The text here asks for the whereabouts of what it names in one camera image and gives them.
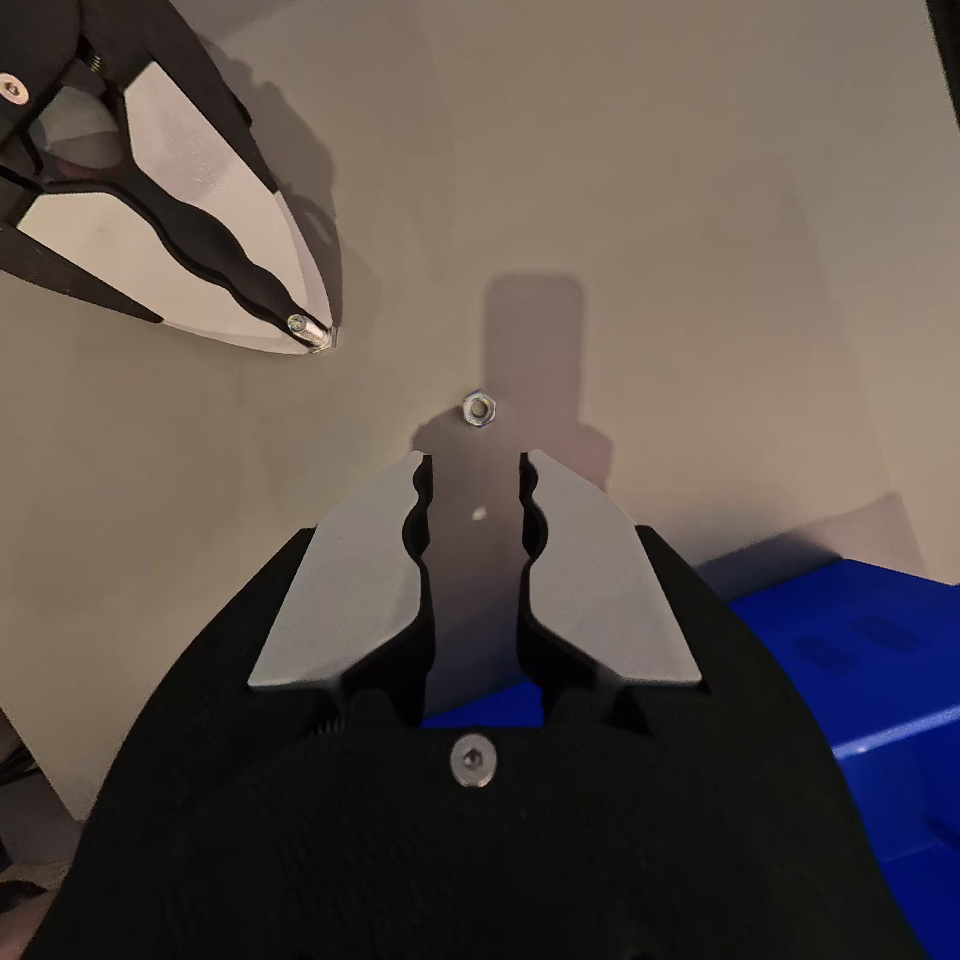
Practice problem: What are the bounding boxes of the blue plastic bin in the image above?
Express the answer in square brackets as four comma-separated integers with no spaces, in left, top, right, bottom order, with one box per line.
[422,557,960,960]

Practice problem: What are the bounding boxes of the thick short steel bolt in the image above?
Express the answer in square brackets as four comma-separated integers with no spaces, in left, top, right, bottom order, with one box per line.
[285,312,337,354]

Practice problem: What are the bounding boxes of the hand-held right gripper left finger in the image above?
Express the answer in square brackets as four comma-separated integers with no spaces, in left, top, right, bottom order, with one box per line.
[246,452,438,729]

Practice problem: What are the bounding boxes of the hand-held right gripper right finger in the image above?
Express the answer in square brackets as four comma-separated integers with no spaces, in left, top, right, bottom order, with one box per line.
[516,448,704,725]

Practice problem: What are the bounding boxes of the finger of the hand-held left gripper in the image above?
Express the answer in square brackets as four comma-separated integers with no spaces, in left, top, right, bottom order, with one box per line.
[17,186,318,352]
[43,60,336,333]

